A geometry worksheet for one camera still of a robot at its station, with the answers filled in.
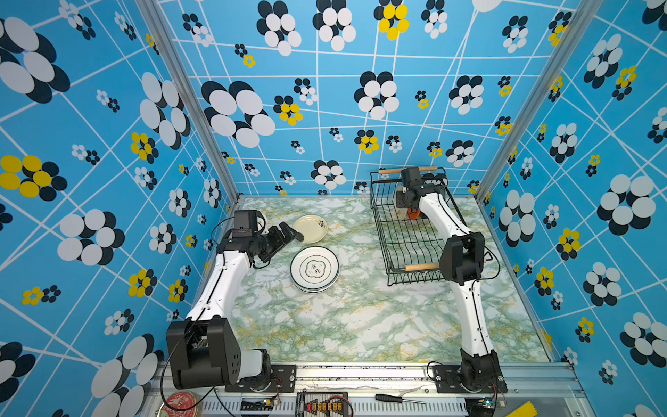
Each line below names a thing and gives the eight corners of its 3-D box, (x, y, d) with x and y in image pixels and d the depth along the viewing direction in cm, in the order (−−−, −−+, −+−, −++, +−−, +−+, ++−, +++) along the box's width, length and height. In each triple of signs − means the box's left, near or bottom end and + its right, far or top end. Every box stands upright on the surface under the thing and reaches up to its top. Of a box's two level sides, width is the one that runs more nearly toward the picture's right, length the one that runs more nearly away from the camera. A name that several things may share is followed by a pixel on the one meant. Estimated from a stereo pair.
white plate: (288, 293, 92) (287, 289, 89) (294, 251, 103) (293, 246, 101) (339, 293, 92) (338, 289, 89) (339, 251, 103) (339, 246, 101)
